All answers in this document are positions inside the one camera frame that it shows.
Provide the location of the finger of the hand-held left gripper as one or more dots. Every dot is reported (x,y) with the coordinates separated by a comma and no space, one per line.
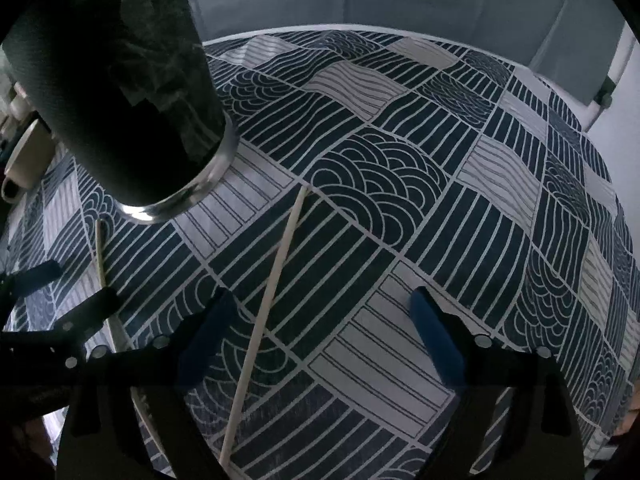
(37,275)
(95,305)

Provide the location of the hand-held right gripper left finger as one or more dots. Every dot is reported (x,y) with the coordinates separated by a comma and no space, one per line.
(205,340)

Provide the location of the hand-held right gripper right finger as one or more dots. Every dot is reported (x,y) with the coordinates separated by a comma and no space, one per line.
(435,340)

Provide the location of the light wooden chopstick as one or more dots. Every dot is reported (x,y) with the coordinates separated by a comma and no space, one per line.
(270,310)
(101,260)

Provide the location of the black tumbler with metal base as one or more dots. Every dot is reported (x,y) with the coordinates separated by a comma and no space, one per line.
(100,85)

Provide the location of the person's left forearm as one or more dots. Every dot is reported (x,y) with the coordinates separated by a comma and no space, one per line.
(27,440)

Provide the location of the beige ceramic mug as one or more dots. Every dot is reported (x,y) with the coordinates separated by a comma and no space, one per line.
(27,160)

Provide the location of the navy white patterned tablecloth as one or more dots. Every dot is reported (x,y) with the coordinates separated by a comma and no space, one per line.
(400,185)

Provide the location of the person's leg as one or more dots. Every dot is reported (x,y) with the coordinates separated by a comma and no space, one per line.
(624,427)

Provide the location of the white pole with black bracket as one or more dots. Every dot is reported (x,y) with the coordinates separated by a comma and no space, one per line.
(612,67)

